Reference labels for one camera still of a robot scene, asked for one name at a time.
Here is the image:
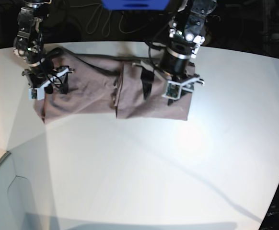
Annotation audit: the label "blue bin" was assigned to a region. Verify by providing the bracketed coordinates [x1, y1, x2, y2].
[102, 0, 170, 11]

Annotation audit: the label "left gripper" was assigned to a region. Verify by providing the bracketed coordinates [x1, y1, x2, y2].
[132, 61, 205, 106]

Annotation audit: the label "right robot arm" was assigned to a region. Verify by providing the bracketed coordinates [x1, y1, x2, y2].
[13, 0, 73, 100]

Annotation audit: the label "grey cable loops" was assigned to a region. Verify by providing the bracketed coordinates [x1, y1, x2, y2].
[85, 4, 154, 36]

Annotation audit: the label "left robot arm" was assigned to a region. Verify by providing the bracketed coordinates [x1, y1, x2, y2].
[134, 0, 217, 104]

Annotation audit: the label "mauve t-shirt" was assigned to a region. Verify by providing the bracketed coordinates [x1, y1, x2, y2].
[34, 51, 192, 124]

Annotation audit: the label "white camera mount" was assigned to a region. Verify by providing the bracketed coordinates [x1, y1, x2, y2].
[28, 66, 73, 101]
[153, 70, 205, 101]

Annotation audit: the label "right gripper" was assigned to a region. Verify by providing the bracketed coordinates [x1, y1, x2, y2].
[22, 66, 75, 94]

